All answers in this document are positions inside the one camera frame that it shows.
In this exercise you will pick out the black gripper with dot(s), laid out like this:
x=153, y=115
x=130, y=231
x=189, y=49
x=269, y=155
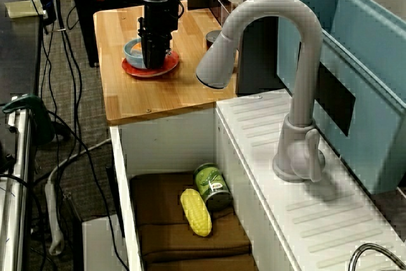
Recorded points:
x=160, y=17

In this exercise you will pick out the light blue bowl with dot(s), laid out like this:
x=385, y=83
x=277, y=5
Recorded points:
x=130, y=58

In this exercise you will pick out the red plate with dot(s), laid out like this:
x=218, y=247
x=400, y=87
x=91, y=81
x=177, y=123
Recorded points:
x=136, y=73

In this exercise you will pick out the brown beans can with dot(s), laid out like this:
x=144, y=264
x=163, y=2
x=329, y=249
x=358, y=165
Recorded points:
x=212, y=37

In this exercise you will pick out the green corn can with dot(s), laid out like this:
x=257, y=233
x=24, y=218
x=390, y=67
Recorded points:
x=212, y=185

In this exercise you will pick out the grey toy faucet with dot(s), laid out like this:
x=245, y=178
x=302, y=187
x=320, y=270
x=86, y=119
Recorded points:
x=304, y=61

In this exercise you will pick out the yellow corn cob toy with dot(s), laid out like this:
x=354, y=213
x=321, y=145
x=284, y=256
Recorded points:
x=196, y=214

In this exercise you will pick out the white power strip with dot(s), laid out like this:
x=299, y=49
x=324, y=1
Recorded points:
x=52, y=214

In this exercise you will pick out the white box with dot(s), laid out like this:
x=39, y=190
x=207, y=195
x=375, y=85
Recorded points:
x=101, y=245

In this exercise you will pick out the teal plastic bin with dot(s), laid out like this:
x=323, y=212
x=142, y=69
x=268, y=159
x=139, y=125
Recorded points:
x=374, y=109

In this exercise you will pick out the white toy sink unit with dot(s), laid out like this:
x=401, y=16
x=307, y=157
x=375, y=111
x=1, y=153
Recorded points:
x=317, y=220

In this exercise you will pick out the steel pot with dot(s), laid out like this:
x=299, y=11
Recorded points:
x=369, y=245

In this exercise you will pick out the black kitchen frame post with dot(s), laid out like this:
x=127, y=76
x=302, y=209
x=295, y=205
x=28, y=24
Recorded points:
x=257, y=61

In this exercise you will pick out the aluminium table rail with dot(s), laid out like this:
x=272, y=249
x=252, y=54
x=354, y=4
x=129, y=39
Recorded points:
x=19, y=188

